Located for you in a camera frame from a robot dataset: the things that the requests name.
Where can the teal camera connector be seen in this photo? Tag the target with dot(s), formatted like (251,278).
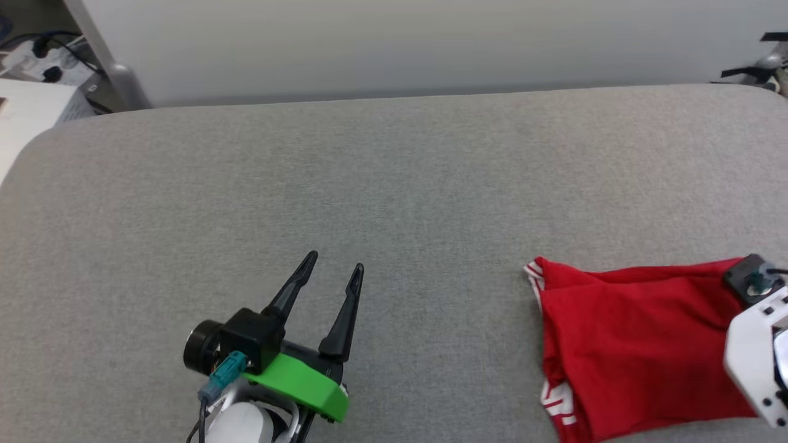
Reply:
(760,282)
(225,372)

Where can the black metal stand foot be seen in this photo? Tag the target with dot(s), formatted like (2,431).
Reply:
(754,69)

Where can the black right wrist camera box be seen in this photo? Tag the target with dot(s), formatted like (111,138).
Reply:
(745,277)

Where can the red Bulls basketball jersey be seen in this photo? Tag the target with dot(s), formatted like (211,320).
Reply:
(634,344)

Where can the teal right camera connector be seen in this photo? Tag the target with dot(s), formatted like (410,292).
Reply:
(760,282)

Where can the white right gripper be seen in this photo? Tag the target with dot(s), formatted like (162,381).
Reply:
(754,357)

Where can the white power strip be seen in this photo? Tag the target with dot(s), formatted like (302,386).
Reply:
(37,64)

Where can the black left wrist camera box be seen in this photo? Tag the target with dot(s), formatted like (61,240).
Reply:
(255,338)

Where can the teal left camera connector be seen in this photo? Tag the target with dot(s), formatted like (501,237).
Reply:
(225,372)

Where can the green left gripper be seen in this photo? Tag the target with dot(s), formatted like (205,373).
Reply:
(301,381)

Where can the grey metal partition post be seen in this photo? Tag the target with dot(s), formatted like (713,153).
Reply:
(117,74)

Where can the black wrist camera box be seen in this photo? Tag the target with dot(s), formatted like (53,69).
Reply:
(745,277)
(255,338)

